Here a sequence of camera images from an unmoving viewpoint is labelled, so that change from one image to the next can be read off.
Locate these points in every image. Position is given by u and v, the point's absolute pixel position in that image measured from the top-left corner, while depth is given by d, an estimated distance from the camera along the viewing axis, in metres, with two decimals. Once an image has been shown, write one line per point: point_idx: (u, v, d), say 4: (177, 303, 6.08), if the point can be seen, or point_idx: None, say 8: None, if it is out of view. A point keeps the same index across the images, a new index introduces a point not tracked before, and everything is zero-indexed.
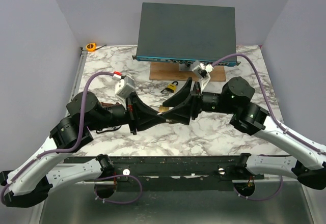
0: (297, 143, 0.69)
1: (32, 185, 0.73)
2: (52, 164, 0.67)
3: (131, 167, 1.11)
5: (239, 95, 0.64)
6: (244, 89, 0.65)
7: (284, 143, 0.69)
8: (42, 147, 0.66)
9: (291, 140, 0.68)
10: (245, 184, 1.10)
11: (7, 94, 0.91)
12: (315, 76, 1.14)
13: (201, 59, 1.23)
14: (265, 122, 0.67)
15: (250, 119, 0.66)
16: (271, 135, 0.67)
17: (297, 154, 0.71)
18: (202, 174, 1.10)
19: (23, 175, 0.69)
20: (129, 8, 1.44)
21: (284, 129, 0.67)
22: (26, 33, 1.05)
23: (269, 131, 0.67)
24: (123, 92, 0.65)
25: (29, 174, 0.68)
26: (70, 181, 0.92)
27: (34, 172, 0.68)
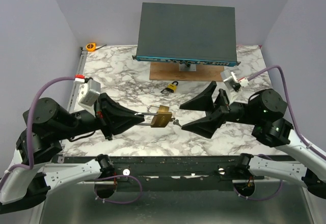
0: (319, 158, 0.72)
1: (21, 191, 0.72)
2: (26, 175, 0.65)
3: (131, 167, 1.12)
5: (273, 110, 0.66)
6: (278, 104, 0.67)
7: (306, 158, 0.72)
8: (13, 160, 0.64)
9: (313, 155, 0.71)
10: (245, 185, 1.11)
11: (7, 95, 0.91)
12: (315, 76, 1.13)
13: (201, 59, 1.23)
14: (291, 137, 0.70)
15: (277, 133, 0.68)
16: (295, 150, 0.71)
17: (316, 168, 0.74)
18: (202, 174, 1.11)
19: (4, 186, 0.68)
20: (129, 8, 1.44)
21: (308, 144, 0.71)
22: (26, 34, 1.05)
23: (293, 146, 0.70)
24: (87, 99, 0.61)
25: (7, 185, 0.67)
26: (68, 183, 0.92)
27: (11, 185, 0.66)
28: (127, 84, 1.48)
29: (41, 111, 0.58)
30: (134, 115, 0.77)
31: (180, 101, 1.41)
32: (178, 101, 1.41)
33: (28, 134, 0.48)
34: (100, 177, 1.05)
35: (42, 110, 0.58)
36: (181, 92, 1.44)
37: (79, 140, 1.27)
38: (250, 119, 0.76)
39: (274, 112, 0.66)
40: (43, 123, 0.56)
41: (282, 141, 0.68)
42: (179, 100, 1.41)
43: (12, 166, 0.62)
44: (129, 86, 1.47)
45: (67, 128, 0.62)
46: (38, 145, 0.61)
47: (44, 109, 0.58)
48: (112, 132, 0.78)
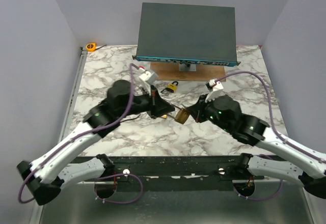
0: (298, 152, 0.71)
1: (58, 171, 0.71)
2: (81, 148, 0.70)
3: (131, 167, 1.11)
5: (223, 108, 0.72)
6: (227, 103, 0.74)
7: (285, 154, 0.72)
8: (74, 131, 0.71)
9: (292, 149, 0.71)
10: (245, 185, 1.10)
11: (8, 95, 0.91)
12: (315, 75, 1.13)
13: (201, 59, 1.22)
14: (266, 134, 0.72)
15: (250, 131, 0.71)
16: (272, 146, 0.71)
17: (297, 162, 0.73)
18: (202, 174, 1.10)
19: (54, 159, 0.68)
20: (129, 8, 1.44)
21: (284, 139, 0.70)
22: (26, 34, 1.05)
23: (271, 143, 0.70)
24: (150, 81, 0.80)
25: (60, 156, 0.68)
26: (77, 178, 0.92)
27: (65, 156, 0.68)
28: None
29: (118, 87, 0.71)
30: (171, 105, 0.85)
31: (180, 101, 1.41)
32: (178, 101, 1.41)
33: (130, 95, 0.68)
34: (101, 177, 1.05)
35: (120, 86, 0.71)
36: (181, 93, 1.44)
37: None
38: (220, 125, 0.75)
39: (231, 110, 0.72)
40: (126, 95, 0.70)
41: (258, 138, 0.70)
42: (179, 100, 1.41)
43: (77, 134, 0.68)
44: None
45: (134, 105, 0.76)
46: (111, 117, 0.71)
47: (121, 86, 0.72)
48: (154, 114, 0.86)
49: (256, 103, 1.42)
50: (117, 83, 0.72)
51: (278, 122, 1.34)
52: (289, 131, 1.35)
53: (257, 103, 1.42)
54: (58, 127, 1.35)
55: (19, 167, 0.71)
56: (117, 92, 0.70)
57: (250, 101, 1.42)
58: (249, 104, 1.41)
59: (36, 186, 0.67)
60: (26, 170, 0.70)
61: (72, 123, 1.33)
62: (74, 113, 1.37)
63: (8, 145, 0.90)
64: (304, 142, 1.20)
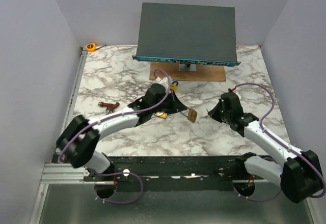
0: (271, 140, 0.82)
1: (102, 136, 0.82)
2: (124, 123, 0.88)
3: (131, 167, 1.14)
5: (224, 96, 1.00)
6: (229, 94, 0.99)
7: (261, 139, 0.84)
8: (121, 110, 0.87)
9: (266, 136, 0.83)
10: (245, 185, 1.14)
11: (8, 95, 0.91)
12: (315, 75, 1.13)
13: (201, 59, 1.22)
14: (250, 123, 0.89)
15: (240, 119, 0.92)
16: (252, 132, 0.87)
17: (272, 151, 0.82)
18: (202, 174, 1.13)
19: (108, 121, 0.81)
20: (129, 8, 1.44)
21: (264, 129, 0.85)
22: (26, 34, 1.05)
23: (249, 129, 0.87)
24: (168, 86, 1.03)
25: (114, 120, 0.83)
26: (89, 163, 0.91)
27: (117, 121, 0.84)
28: (127, 84, 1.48)
29: (156, 87, 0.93)
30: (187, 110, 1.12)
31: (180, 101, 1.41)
32: None
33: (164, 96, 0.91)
34: (103, 174, 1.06)
35: (158, 86, 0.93)
36: (181, 93, 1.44)
37: None
38: (226, 117, 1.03)
39: (228, 100, 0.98)
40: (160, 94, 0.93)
41: (242, 123, 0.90)
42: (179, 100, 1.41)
43: (127, 112, 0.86)
44: (129, 86, 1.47)
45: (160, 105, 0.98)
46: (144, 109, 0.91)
47: (159, 87, 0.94)
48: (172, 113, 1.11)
49: (256, 103, 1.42)
50: (155, 85, 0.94)
51: (279, 122, 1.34)
52: (289, 131, 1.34)
53: (257, 103, 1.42)
54: (58, 128, 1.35)
55: (74, 119, 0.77)
56: (156, 91, 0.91)
57: (251, 101, 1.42)
58: (249, 104, 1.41)
59: (94, 134, 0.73)
60: (82, 123, 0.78)
61: None
62: (74, 113, 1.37)
63: (8, 145, 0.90)
64: (304, 143, 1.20)
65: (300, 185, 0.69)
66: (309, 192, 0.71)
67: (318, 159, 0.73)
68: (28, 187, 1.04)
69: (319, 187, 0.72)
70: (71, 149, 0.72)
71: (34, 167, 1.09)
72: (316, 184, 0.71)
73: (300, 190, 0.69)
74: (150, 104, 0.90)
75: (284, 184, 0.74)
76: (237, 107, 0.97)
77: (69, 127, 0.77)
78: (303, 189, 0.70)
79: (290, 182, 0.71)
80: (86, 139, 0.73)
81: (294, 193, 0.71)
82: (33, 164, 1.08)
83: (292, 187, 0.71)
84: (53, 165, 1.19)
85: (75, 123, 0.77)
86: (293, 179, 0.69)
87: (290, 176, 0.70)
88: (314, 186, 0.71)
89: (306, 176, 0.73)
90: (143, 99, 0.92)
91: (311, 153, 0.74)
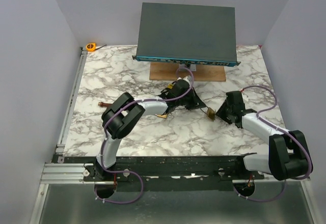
0: (263, 123, 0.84)
1: None
2: (156, 108, 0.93)
3: (131, 167, 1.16)
5: (228, 93, 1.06)
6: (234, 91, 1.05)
7: (255, 125, 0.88)
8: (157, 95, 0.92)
9: (258, 121, 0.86)
10: (245, 185, 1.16)
11: (7, 95, 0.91)
12: (315, 75, 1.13)
13: (201, 59, 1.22)
14: (249, 116, 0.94)
15: (239, 112, 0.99)
16: (248, 119, 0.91)
17: (265, 135, 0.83)
18: (202, 174, 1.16)
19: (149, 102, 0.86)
20: (129, 8, 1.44)
21: (257, 116, 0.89)
22: (26, 34, 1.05)
23: (245, 117, 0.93)
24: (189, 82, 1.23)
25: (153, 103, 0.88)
26: (115, 145, 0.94)
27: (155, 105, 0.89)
28: (127, 84, 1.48)
29: (182, 82, 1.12)
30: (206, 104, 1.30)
31: None
32: None
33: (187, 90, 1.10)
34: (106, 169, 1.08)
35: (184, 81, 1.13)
36: None
37: (79, 140, 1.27)
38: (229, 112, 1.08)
39: (232, 96, 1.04)
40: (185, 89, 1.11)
41: (240, 114, 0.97)
42: None
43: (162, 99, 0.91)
44: (129, 86, 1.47)
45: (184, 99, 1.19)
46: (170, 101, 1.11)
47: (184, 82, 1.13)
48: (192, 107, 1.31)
49: (256, 103, 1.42)
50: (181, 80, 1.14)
51: (279, 122, 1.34)
52: None
53: (257, 103, 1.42)
54: (58, 128, 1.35)
55: (123, 95, 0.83)
56: (181, 86, 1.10)
57: (251, 101, 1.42)
58: (249, 104, 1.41)
59: (140, 110, 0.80)
60: (128, 100, 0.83)
61: (72, 123, 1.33)
62: (74, 113, 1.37)
63: (8, 145, 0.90)
64: None
65: (284, 161, 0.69)
66: (295, 170, 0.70)
67: (305, 138, 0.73)
68: (29, 187, 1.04)
69: (306, 168, 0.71)
70: (115, 121, 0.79)
71: (34, 166, 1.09)
72: (303, 164, 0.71)
73: (284, 165, 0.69)
74: (175, 95, 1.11)
75: (271, 164, 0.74)
76: (239, 103, 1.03)
77: (117, 101, 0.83)
78: (289, 165, 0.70)
79: (275, 158, 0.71)
80: (132, 114, 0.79)
81: (279, 170, 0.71)
82: (34, 165, 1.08)
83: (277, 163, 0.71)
84: (53, 165, 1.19)
85: (123, 98, 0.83)
86: (278, 154, 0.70)
87: (274, 150, 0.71)
88: (301, 166, 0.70)
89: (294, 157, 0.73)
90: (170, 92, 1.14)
91: (298, 132, 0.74)
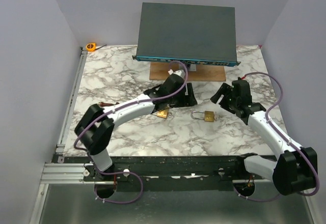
0: (273, 132, 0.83)
1: (119, 122, 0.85)
2: (138, 112, 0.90)
3: (131, 167, 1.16)
5: (235, 82, 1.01)
6: (241, 81, 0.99)
7: (264, 130, 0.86)
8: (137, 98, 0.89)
9: (268, 128, 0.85)
10: (245, 185, 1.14)
11: (7, 95, 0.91)
12: (315, 75, 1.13)
13: (201, 59, 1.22)
14: (257, 112, 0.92)
15: (246, 107, 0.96)
16: (257, 121, 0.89)
17: (272, 142, 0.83)
18: (202, 174, 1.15)
19: (123, 110, 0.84)
20: (128, 8, 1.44)
21: (268, 119, 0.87)
22: (26, 34, 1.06)
23: (254, 116, 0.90)
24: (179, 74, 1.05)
25: (130, 109, 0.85)
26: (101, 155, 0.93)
27: (132, 110, 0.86)
28: (127, 84, 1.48)
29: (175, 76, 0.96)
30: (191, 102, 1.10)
31: None
32: None
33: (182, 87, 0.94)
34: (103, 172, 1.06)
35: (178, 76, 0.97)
36: None
37: None
38: (233, 105, 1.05)
39: (239, 87, 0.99)
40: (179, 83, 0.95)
41: (248, 111, 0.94)
42: None
43: (145, 100, 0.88)
44: (129, 86, 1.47)
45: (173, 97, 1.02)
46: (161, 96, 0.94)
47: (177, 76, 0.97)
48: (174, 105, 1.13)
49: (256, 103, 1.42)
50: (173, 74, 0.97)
51: (278, 122, 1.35)
52: (289, 131, 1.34)
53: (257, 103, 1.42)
54: (59, 127, 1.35)
55: (90, 109, 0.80)
56: (175, 79, 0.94)
57: None
58: None
59: (108, 123, 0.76)
60: (98, 112, 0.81)
61: (72, 123, 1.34)
62: (74, 113, 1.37)
63: (8, 145, 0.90)
64: (304, 143, 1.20)
65: (292, 177, 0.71)
66: (300, 187, 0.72)
67: (317, 157, 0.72)
68: (29, 188, 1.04)
69: (312, 184, 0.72)
70: (88, 137, 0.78)
71: (34, 167, 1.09)
72: (308, 180, 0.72)
73: (291, 183, 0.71)
74: (168, 91, 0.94)
75: (277, 177, 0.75)
76: (246, 94, 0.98)
77: (84, 115, 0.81)
78: (295, 183, 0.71)
79: (282, 173, 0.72)
80: (101, 128, 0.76)
81: (285, 186, 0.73)
82: (34, 165, 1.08)
83: (283, 179, 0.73)
84: (53, 165, 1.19)
85: (89, 112, 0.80)
86: (286, 172, 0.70)
87: (283, 167, 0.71)
88: (306, 182, 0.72)
89: (300, 171, 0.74)
90: (162, 86, 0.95)
91: (310, 149, 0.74)
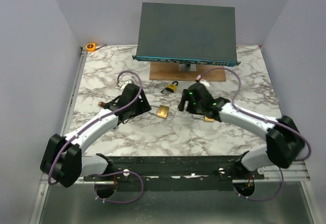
0: (247, 116, 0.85)
1: (87, 144, 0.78)
2: (104, 128, 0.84)
3: (131, 167, 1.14)
5: (191, 88, 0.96)
6: (195, 85, 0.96)
7: (240, 119, 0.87)
8: (98, 114, 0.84)
9: (242, 116, 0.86)
10: (245, 185, 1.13)
11: (7, 95, 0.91)
12: (315, 75, 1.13)
13: (201, 59, 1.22)
14: (223, 107, 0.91)
15: (213, 105, 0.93)
16: (228, 115, 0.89)
17: (251, 127, 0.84)
18: (202, 174, 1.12)
19: (86, 131, 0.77)
20: (128, 8, 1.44)
21: (237, 108, 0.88)
22: (26, 34, 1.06)
23: (223, 112, 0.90)
24: None
25: (92, 129, 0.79)
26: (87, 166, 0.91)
27: (97, 129, 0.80)
28: None
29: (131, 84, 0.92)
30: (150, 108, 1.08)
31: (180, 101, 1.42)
32: (178, 101, 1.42)
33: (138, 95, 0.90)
34: (102, 174, 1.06)
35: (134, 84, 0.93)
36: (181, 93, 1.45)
37: None
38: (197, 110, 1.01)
39: (196, 91, 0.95)
40: (135, 92, 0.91)
41: (216, 109, 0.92)
42: (179, 100, 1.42)
43: (105, 114, 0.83)
44: None
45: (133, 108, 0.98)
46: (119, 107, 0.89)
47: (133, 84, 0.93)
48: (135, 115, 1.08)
49: (256, 103, 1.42)
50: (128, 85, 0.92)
51: None
52: None
53: (257, 103, 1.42)
54: (59, 127, 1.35)
55: (50, 140, 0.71)
56: (134, 87, 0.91)
57: (250, 102, 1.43)
58: (249, 104, 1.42)
59: (75, 150, 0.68)
60: (59, 142, 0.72)
61: (72, 123, 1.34)
62: (74, 113, 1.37)
63: (8, 145, 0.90)
64: None
65: (285, 151, 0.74)
66: (293, 154, 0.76)
67: (293, 121, 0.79)
68: (29, 188, 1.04)
69: (300, 145, 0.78)
70: (58, 171, 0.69)
71: (34, 167, 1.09)
72: (297, 145, 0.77)
73: (287, 156, 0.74)
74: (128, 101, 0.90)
75: (273, 156, 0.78)
76: (206, 94, 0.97)
77: (48, 149, 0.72)
78: (289, 154, 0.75)
79: (276, 150, 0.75)
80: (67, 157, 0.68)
81: (282, 161, 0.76)
82: (34, 165, 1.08)
83: (278, 156, 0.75)
84: None
85: (51, 144, 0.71)
86: (279, 147, 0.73)
87: (275, 145, 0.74)
88: (296, 147, 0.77)
89: (287, 140, 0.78)
90: (120, 97, 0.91)
91: (286, 118, 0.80)
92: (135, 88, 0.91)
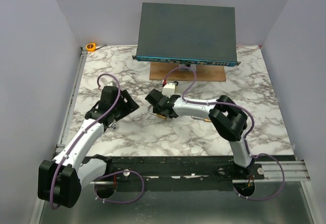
0: (194, 105, 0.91)
1: (79, 161, 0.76)
2: (92, 139, 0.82)
3: (131, 167, 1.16)
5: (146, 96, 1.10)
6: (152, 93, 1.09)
7: (189, 109, 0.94)
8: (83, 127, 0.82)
9: (190, 105, 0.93)
10: (245, 185, 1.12)
11: (7, 95, 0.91)
12: (315, 75, 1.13)
13: (201, 59, 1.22)
14: (176, 102, 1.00)
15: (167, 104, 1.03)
16: (181, 107, 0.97)
17: (201, 113, 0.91)
18: (202, 174, 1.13)
19: (74, 149, 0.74)
20: (129, 9, 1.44)
21: (185, 100, 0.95)
22: (27, 34, 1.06)
23: (176, 106, 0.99)
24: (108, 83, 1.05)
25: (81, 144, 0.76)
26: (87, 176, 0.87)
27: (85, 143, 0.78)
28: (127, 84, 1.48)
29: (109, 86, 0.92)
30: (136, 105, 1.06)
31: None
32: None
33: (118, 98, 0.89)
34: (103, 175, 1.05)
35: (112, 86, 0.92)
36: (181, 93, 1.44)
37: None
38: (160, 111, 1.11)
39: (151, 97, 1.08)
40: (112, 93, 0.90)
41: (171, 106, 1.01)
42: None
43: (89, 125, 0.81)
44: (129, 86, 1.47)
45: (116, 110, 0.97)
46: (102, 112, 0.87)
47: (110, 86, 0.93)
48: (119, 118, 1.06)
49: (256, 103, 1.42)
50: (106, 89, 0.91)
51: (279, 122, 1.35)
52: (289, 131, 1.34)
53: (257, 103, 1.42)
54: (59, 127, 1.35)
55: (40, 169, 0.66)
56: (110, 89, 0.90)
57: (250, 102, 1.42)
58: (249, 104, 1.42)
59: (70, 171, 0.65)
60: (51, 168, 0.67)
61: (72, 123, 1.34)
62: (74, 113, 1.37)
63: (8, 145, 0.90)
64: (304, 143, 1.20)
65: (228, 124, 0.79)
66: (239, 126, 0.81)
67: (228, 96, 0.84)
68: (29, 188, 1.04)
69: (244, 117, 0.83)
70: (58, 196, 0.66)
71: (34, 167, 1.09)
72: (240, 117, 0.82)
73: (231, 128, 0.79)
74: (109, 104, 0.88)
75: (223, 134, 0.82)
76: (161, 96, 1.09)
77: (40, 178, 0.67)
78: (234, 127, 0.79)
79: (223, 128, 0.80)
80: (63, 179, 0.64)
81: (232, 136, 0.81)
82: (34, 165, 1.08)
83: (226, 132, 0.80)
84: None
85: (43, 172, 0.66)
86: (222, 123, 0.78)
87: (219, 123, 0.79)
88: (240, 120, 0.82)
89: (231, 116, 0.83)
90: (101, 102, 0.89)
91: (224, 96, 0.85)
92: (111, 90, 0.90)
